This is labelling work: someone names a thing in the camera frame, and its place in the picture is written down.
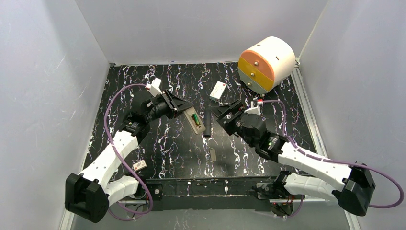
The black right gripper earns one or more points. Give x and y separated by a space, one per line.
230 116

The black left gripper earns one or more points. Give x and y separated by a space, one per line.
172 103

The beige remote control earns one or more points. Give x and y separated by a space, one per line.
188 113

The green battery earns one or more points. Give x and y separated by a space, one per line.
196 119

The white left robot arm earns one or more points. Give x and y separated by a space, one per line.
109 179

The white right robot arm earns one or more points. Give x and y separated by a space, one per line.
350 184

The black cylindrical remote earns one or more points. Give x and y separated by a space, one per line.
207 121

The white remote with red button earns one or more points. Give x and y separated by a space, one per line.
217 91

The small white red remote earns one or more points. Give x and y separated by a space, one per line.
139 165

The beige battery cover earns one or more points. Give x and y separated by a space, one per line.
213 155

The round drawer cabinet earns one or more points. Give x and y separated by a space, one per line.
266 64

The black base bar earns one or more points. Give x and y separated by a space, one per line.
221 193

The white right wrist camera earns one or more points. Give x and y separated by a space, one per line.
255 107

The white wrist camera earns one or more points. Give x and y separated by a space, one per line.
154 87
255 107

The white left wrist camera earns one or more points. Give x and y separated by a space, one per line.
154 87

